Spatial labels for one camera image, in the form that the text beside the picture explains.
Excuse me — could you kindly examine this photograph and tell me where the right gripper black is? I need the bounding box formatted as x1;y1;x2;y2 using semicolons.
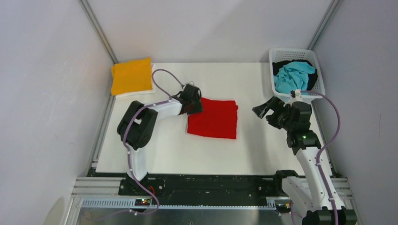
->
253;96;295;131

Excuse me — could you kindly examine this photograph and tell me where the red t-shirt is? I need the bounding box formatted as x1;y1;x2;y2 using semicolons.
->
187;97;238;140

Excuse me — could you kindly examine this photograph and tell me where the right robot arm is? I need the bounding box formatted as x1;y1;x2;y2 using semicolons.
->
252;97;358;225

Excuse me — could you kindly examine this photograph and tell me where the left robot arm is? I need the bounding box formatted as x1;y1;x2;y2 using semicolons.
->
117;83;203;195

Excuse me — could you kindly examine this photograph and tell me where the folded white t-shirt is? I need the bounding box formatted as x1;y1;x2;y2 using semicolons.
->
115;63;156;99

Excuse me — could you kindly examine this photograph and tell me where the light blue t-shirt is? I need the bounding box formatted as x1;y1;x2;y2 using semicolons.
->
273;60;316;96

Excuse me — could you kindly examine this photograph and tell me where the black t-shirt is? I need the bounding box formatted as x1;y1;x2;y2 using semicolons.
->
272;60;318;92

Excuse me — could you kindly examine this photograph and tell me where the folded orange t-shirt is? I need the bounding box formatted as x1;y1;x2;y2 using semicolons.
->
111;57;153;96

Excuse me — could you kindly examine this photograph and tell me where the right controller board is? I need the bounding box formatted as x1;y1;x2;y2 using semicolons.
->
275;203;291;214

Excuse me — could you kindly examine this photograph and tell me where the controller board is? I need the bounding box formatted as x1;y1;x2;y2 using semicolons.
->
275;203;291;214
134;198;152;207

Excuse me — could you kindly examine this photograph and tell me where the left controller board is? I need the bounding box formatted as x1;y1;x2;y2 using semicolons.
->
134;198;152;207

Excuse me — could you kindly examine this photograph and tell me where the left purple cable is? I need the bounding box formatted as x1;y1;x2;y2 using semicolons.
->
122;68;187;216

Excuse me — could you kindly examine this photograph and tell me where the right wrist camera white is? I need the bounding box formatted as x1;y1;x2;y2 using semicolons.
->
287;89;304;105

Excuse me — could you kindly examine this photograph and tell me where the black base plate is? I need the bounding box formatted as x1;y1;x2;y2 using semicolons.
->
118;173;304;206

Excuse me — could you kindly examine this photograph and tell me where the aluminium frame rail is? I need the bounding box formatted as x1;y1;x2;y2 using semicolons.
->
71;177;353;209

